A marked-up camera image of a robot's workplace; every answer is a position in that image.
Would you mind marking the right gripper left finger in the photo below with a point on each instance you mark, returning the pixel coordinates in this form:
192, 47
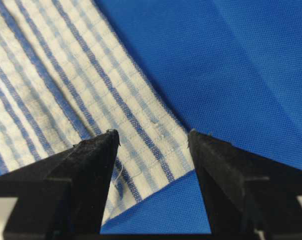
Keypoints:
62, 196

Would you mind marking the blue white striped towel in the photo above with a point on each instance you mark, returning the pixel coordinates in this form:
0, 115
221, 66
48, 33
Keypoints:
66, 77

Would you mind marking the blue table cloth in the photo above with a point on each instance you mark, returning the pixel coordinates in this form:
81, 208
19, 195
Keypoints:
227, 68

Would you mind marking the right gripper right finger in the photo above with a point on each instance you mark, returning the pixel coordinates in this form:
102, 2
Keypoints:
246, 196

